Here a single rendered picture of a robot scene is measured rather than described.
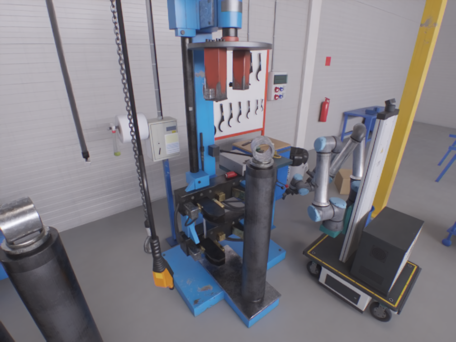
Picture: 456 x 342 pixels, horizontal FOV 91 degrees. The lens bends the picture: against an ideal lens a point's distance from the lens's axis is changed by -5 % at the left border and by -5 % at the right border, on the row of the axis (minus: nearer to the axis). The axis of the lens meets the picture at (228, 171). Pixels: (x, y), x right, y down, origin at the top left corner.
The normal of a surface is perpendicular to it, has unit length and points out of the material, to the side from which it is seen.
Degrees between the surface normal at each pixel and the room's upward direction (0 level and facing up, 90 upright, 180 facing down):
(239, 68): 90
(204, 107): 90
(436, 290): 0
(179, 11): 90
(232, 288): 0
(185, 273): 0
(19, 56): 90
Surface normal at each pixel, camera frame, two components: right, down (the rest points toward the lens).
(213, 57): -0.47, 0.37
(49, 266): 0.88, 0.20
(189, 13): 0.59, 0.34
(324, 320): 0.00, -0.91
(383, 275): -0.76, 0.28
